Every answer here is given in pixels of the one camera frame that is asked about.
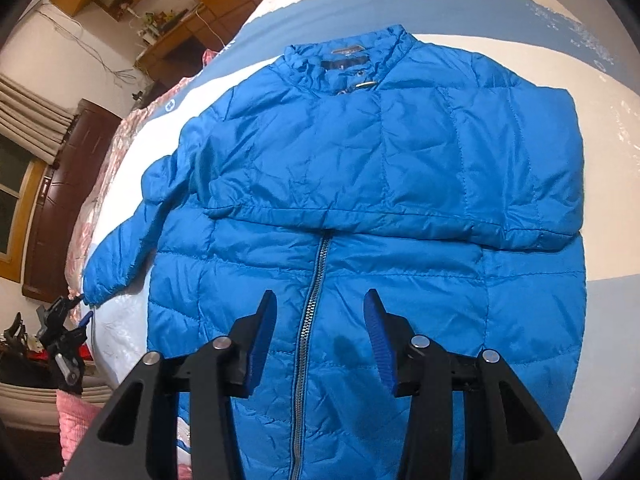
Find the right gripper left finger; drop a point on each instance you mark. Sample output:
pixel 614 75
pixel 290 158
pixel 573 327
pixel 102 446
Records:
pixel 251 336

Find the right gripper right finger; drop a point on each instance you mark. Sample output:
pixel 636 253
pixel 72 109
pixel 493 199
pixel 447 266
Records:
pixel 390 336

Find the pink quilted blanket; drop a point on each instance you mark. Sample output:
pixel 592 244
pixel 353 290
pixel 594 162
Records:
pixel 75 414

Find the white pleated curtain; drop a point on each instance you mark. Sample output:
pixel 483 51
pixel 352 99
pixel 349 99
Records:
pixel 32 122

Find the blue white patterned bedsheet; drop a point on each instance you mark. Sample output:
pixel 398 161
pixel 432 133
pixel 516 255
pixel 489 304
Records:
pixel 579 45

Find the blue puffer jacket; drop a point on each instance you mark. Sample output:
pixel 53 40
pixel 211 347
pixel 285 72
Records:
pixel 436 176

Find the dark brown wooden door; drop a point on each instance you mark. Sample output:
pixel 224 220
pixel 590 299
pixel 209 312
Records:
pixel 64 188

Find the window with wooden frame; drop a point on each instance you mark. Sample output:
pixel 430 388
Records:
pixel 20 179

